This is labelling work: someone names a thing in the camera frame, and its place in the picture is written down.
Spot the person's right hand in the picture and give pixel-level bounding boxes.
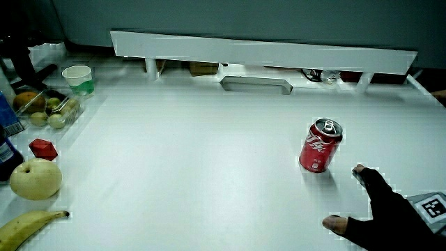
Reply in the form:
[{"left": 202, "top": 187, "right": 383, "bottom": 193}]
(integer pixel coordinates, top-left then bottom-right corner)
[{"left": 321, "top": 164, "right": 446, "bottom": 251}]

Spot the red cola can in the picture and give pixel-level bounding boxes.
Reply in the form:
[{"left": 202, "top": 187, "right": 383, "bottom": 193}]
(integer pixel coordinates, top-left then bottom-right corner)
[{"left": 298, "top": 117, "right": 344, "bottom": 174}]

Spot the clear shiny object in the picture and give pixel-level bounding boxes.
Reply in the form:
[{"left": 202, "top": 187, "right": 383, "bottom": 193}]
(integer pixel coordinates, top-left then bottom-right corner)
[{"left": 320, "top": 69, "right": 341, "bottom": 86}]

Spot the white desk shelf riser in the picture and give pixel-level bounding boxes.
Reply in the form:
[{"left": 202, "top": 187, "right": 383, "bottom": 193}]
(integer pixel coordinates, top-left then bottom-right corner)
[{"left": 109, "top": 30, "right": 418, "bottom": 94}]

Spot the brown cardboard box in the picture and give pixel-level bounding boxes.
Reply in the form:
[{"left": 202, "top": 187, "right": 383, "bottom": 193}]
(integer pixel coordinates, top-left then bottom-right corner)
[{"left": 190, "top": 61, "right": 220, "bottom": 77}]

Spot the clear plastic fruit tray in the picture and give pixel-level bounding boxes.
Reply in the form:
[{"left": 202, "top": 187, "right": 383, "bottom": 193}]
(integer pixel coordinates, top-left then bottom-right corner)
[{"left": 13, "top": 87, "right": 86, "bottom": 130}]

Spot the small green fruit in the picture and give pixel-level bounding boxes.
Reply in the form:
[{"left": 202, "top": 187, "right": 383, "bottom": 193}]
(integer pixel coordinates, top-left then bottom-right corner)
[
  {"left": 64, "top": 98, "right": 80, "bottom": 114},
  {"left": 45, "top": 97, "right": 62, "bottom": 112},
  {"left": 47, "top": 113, "right": 66, "bottom": 130},
  {"left": 29, "top": 112, "right": 49, "bottom": 127}
]

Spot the white and green paper cup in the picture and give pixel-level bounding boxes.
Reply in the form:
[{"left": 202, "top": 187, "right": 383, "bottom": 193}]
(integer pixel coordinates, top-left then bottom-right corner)
[{"left": 61, "top": 65, "right": 95, "bottom": 97}]

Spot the red polyhedron block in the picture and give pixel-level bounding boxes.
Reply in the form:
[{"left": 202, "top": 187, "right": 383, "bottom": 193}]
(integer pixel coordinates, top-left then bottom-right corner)
[{"left": 28, "top": 138, "right": 59, "bottom": 162}]

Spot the large yellow pear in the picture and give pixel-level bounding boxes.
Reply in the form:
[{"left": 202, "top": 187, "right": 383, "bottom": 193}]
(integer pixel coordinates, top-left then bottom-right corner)
[{"left": 9, "top": 158, "right": 63, "bottom": 201}]

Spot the yellow banana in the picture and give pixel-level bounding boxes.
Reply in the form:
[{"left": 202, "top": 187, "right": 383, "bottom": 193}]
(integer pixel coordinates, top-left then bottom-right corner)
[{"left": 0, "top": 210, "right": 70, "bottom": 251}]

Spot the white plastic bag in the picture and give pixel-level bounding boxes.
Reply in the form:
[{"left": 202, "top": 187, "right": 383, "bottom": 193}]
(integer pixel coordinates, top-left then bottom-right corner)
[{"left": 27, "top": 42, "right": 68, "bottom": 73}]

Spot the orange round fruit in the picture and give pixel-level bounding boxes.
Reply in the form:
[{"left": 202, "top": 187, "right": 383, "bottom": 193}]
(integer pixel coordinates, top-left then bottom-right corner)
[{"left": 13, "top": 91, "right": 47, "bottom": 114}]

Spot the dark blue bottle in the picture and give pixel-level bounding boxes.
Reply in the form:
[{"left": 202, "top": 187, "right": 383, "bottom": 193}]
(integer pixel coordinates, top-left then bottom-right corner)
[{"left": 0, "top": 125, "right": 24, "bottom": 182}]

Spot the black stand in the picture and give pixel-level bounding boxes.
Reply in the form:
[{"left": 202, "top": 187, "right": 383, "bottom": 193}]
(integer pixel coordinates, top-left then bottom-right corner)
[{"left": 0, "top": 33, "right": 59, "bottom": 91}]

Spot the blue carton box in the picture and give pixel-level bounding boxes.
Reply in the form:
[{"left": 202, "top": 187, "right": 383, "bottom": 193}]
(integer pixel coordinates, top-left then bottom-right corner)
[{"left": 0, "top": 91, "right": 25, "bottom": 137}]

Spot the black cable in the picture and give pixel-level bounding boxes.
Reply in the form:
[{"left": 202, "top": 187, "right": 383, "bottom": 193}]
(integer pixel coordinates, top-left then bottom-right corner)
[{"left": 301, "top": 68, "right": 323, "bottom": 84}]

